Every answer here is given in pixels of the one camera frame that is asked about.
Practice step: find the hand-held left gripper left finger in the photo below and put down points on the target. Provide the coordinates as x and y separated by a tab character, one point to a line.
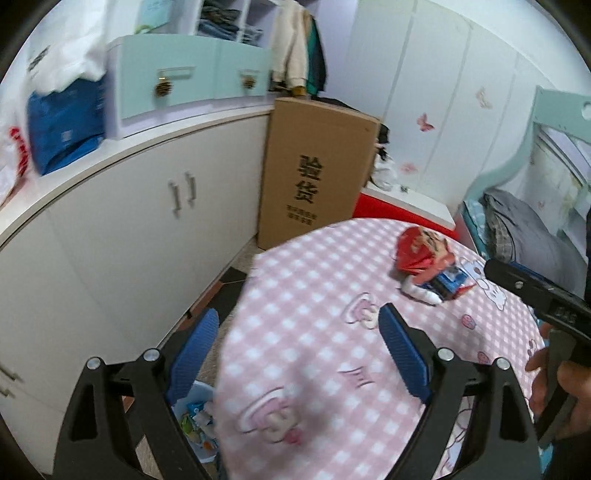
194	355

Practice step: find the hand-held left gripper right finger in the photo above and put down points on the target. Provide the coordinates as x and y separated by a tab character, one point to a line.
404	355

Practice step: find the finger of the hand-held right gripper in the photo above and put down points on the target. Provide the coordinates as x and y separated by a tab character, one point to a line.
524	268
512	282

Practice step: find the light blue plastic bin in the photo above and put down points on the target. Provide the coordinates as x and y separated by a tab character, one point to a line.
207	391

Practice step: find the blue snack packet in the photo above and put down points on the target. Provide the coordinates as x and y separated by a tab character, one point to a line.
450	281

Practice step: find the white small bottle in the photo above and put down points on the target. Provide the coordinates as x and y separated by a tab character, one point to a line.
420	291

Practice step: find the red snack packet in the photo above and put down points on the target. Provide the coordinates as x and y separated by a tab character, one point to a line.
418	247

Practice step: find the person's right hand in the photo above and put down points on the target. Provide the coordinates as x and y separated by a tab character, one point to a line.
579	397

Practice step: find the grey blanket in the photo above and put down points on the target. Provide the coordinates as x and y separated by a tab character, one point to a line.
535	235

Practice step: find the plaid pillow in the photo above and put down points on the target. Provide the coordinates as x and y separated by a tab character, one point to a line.
501	237

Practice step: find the white blue wrapper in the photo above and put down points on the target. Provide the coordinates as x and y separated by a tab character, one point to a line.
199	410

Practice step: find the light blue checked pillow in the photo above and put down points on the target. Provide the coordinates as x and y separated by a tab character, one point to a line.
473	226

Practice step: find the green snack wrapper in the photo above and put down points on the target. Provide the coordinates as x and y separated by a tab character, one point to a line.
190	427

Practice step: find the pink checked tablecloth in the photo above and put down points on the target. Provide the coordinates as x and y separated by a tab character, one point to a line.
314	295

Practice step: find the white cabinet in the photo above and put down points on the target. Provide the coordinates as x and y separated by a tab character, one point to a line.
115	254

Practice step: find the red bench with white top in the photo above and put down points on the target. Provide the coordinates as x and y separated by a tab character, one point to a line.
401	210

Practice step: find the bed with grey blanket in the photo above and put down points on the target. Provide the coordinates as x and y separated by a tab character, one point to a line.
540	120

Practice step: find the white crumpled cloth heap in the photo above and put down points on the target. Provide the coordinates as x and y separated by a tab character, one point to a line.
384	171

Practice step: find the large cardboard box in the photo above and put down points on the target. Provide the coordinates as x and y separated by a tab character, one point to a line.
318	138

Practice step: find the blue bag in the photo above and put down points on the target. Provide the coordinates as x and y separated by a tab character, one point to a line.
64	124

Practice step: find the white red plastic bag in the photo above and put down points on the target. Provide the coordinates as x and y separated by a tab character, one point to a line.
14	147

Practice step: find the green hanging garment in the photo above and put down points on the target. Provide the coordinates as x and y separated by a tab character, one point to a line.
317	55

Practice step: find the mint drawer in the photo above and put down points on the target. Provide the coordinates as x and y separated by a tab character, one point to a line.
161	60
244	60

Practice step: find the beige hanging jacket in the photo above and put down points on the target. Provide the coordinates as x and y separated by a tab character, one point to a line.
291	46

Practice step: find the folded jeans stack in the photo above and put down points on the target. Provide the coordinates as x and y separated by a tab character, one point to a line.
219	21
252	34

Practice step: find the light green paper bag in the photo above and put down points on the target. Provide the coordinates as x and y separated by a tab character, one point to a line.
154	14

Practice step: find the white cubby shelf unit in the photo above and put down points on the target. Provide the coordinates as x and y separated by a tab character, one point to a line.
244	14

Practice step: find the pink flower wall sticker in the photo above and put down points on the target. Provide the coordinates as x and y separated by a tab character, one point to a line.
408	168

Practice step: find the pale butterfly wall sticker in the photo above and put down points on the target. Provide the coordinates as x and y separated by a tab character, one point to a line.
483	98

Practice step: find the pink butterfly wall sticker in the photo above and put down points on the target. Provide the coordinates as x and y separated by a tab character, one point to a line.
425	122

